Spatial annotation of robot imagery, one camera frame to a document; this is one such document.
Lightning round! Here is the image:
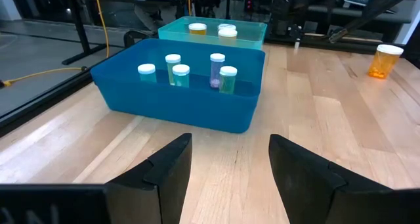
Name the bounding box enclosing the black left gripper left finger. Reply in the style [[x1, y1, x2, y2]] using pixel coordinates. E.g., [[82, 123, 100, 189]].
[[0, 133, 194, 224]]

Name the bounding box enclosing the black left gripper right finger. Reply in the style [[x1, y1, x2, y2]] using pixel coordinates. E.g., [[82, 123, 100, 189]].
[[268, 133, 420, 224]]

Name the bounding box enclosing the small clear white-capped pill vial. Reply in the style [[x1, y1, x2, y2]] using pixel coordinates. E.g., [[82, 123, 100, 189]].
[[165, 53, 182, 87], [219, 65, 238, 95], [172, 64, 191, 89], [137, 63, 158, 84], [209, 53, 226, 89]]

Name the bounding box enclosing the orange white-capped medicine bottle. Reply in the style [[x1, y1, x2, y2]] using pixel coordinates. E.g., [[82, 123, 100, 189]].
[[367, 43, 405, 80], [188, 22, 208, 36], [217, 28, 238, 43]]

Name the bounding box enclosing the blue plastic bin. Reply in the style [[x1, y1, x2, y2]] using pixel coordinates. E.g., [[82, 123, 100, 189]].
[[90, 37, 266, 135]]

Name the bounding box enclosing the translucent green plastic bin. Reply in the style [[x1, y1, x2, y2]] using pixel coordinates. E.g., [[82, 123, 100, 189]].
[[157, 15, 268, 51]]

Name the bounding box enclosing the black desk leg stand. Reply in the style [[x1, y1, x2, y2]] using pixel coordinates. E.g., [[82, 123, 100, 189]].
[[61, 0, 109, 66]]

